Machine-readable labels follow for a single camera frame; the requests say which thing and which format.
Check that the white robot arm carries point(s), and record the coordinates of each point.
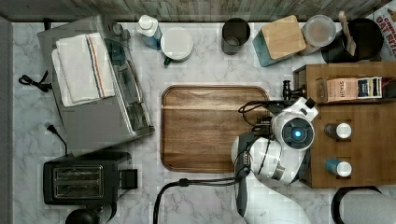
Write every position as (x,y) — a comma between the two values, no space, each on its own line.
(275,150)

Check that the wooden drawer cabinet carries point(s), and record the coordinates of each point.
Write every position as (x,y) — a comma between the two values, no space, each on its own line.
(371,148)

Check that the wooden cutting board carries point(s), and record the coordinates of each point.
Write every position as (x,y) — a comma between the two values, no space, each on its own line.
(199,124)

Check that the white lidded green mug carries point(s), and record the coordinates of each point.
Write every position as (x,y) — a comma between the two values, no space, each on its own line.
(176,45)

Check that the dark grey cylindrical cup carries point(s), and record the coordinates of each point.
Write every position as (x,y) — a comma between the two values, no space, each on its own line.
(234,34)

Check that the silver toaster oven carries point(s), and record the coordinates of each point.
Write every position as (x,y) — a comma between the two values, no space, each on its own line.
(110,121)

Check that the teal box wooden lid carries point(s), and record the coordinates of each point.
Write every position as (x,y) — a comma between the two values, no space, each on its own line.
(278,40)

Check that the white striped folded towel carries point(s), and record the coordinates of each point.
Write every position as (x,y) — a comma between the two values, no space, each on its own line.
(83,69)

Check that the black two-slot toaster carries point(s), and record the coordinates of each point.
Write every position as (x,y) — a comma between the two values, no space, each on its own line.
(99,177)

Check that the Stash tea box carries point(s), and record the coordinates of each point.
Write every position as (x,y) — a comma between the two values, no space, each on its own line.
(331,90)

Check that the grey spice bottle white cap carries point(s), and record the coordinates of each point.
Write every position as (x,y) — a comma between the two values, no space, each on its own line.
(338,130)

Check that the clear lidded plastic container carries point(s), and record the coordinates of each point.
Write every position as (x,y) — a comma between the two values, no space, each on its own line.
(319,31)

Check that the black toaster power plug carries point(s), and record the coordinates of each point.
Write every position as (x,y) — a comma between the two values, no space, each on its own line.
(53,130)

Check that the blue spice bottle white cap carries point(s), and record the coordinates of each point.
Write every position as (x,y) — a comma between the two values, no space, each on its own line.
(337,167)

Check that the black round object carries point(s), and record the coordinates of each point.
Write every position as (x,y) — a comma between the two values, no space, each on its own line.
(83,216)

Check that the wooden spatula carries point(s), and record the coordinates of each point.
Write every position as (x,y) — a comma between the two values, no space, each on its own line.
(350,43)

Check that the black rimmed grey bin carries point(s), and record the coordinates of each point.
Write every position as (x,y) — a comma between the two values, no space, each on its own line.
(362,205)

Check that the black utensil holder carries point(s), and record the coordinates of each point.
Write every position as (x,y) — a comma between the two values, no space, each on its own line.
(367,36)

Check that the oat cereal box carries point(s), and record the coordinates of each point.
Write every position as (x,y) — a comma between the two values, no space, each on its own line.
(385,18)

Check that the dark metal drawer handle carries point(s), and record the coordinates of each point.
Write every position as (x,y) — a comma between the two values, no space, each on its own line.
(289,94)

